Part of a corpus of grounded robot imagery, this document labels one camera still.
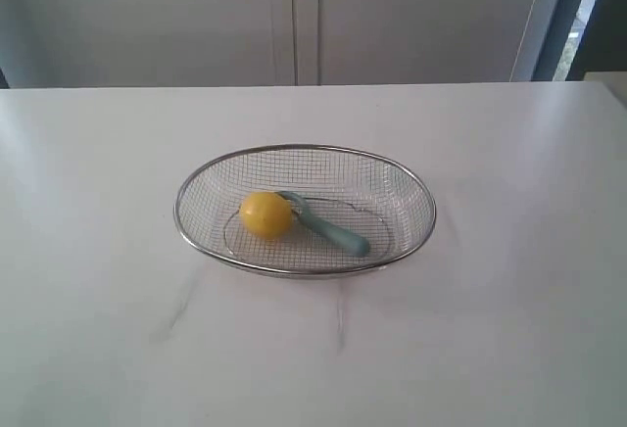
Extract yellow lemon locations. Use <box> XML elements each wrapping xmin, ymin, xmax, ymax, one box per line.
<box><xmin>238</xmin><ymin>192</ymin><xmax>292</xmax><ymax>240</ymax></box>

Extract teal handled peeler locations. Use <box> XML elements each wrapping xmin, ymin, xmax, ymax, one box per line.
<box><xmin>278</xmin><ymin>191</ymin><xmax>370</xmax><ymax>258</ymax></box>

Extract oval steel mesh basket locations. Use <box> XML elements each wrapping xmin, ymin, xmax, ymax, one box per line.
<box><xmin>173</xmin><ymin>144</ymin><xmax>437</xmax><ymax>278</ymax></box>

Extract white cabinet doors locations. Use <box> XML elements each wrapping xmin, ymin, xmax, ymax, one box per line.
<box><xmin>1</xmin><ymin>0</ymin><xmax>557</xmax><ymax>88</ymax></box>

